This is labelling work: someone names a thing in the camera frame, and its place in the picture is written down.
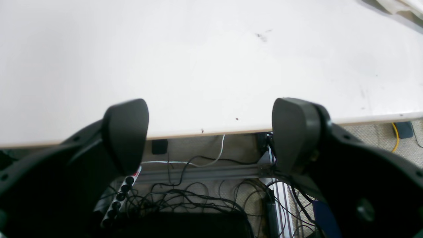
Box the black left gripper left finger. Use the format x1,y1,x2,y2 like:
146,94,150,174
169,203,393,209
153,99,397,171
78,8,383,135
0,99,149,238

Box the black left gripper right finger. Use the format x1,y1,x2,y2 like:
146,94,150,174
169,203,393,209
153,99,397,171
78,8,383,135
272,98,423,238

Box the white printed T-shirt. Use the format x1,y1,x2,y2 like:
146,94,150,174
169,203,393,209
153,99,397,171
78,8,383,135
377,0,423,20

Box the white power strip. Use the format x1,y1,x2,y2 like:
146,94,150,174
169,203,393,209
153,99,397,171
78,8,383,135
100,166,142,229

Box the yellow cable on floor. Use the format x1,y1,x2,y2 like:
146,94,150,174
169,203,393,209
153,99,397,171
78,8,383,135
391,122,400,153

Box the aluminium frame under table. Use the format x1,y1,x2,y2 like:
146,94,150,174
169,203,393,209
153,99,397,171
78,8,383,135
135,148,294,238

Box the white cable under table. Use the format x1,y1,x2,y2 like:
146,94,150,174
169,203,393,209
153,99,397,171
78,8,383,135
140,134,226,168

